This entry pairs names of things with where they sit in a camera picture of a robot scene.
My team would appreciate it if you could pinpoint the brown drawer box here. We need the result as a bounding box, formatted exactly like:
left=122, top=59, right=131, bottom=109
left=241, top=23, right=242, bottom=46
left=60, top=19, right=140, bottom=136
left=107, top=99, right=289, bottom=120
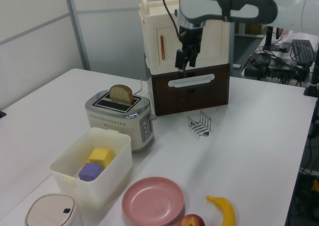
left=150, top=61, right=231, bottom=117

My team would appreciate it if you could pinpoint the black keyboard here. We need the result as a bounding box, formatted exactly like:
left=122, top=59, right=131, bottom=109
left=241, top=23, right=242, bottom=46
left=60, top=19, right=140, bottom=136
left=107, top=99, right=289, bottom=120
left=290, top=39, right=316, bottom=67

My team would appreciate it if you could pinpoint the purple foam cube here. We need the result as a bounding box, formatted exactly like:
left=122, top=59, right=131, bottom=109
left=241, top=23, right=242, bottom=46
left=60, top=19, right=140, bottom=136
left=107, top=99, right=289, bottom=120
left=78, top=162, right=104, bottom=183

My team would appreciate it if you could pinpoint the black monitor stand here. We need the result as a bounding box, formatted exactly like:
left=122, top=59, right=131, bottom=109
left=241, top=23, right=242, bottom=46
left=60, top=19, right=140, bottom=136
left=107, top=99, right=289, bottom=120
left=262, top=23, right=293, bottom=53

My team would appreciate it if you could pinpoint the yellow foam cube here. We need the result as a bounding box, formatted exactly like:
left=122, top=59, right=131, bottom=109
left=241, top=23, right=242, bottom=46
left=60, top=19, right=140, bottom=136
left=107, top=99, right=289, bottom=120
left=88, top=147, right=113, bottom=168

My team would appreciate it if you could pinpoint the cream cabinet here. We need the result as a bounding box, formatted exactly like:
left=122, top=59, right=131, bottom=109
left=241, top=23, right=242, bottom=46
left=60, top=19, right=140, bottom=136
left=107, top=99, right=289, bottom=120
left=138, top=0, right=231, bottom=76

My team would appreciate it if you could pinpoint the yellow banana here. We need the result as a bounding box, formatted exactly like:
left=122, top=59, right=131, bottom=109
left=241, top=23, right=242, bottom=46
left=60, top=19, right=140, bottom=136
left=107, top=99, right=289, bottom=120
left=205, top=195, right=236, bottom=226

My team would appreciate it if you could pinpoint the yellow object under table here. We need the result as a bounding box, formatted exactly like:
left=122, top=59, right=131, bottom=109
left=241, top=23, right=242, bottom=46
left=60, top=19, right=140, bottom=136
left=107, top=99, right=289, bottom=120
left=311, top=178, right=319, bottom=200

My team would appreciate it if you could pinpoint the white round lid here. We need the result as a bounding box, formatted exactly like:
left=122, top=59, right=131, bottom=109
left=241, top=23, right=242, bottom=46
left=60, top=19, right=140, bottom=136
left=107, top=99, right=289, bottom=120
left=23, top=193, right=84, bottom=226

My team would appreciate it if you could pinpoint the pink plate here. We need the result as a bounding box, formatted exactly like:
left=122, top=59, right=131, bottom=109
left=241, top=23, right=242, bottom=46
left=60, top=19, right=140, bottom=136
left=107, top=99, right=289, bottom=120
left=121, top=176, right=185, bottom=226

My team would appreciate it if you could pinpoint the white toaster power cable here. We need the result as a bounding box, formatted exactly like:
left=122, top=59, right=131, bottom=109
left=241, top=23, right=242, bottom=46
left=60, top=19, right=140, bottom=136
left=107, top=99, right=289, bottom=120
left=134, top=79, right=145, bottom=96

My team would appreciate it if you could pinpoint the black camera stand pole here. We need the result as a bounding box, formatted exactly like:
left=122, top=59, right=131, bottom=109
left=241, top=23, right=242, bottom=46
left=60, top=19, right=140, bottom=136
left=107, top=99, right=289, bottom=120
left=303, top=48, right=319, bottom=97

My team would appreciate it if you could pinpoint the toast bread slice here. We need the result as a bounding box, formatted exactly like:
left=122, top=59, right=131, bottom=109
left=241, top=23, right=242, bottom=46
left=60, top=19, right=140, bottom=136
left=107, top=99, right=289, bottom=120
left=109, top=84, right=134, bottom=106

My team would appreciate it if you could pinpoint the orange cabinet door handle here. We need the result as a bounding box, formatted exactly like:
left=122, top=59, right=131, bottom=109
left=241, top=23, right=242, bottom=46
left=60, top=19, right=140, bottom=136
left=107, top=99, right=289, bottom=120
left=160, top=35, right=166, bottom=61

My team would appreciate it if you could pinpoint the red apple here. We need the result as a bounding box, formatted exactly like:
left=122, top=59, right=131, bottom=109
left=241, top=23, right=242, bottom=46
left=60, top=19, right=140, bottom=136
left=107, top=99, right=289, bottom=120
left=177, top=214, right=206, bottom=226

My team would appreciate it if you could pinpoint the metal toast rack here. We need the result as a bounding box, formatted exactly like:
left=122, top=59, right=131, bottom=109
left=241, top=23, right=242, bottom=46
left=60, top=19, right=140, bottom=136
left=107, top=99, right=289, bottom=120
left=186, top=110, right=213, bottom=138

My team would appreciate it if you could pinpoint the white plastic container box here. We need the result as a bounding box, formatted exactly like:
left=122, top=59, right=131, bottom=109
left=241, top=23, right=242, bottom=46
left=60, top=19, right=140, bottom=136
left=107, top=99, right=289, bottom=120
left=49, top=126, right=133, bottom=207

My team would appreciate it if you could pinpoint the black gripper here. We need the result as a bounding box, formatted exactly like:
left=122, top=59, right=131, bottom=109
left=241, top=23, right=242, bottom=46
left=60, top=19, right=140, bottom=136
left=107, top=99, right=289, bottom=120
left=175, top=21, right=206, bottom=70

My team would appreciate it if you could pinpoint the chrome and cream toaster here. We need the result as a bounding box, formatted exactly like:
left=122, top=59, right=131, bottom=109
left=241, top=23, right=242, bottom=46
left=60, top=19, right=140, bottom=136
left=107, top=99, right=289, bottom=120
left=84, top=89, right=158, bottom=153

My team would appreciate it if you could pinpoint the black electronics box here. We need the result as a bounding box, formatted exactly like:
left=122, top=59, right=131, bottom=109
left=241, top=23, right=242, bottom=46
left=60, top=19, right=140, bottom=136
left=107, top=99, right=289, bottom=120
left=250, top=52, right=271, bottom=67

